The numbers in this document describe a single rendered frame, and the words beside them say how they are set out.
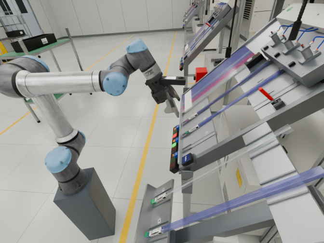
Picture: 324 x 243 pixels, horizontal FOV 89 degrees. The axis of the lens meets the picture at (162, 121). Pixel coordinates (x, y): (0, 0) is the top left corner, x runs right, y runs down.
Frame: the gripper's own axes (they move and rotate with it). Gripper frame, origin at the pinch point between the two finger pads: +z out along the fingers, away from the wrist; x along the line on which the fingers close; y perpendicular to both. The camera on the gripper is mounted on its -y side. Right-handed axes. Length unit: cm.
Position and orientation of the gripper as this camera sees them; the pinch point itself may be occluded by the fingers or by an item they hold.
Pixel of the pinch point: (180, 108)
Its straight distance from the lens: 80.5
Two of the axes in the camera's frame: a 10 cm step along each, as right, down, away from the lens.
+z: 5.3, 7.1, 4.7
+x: -1.1, 6.0, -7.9
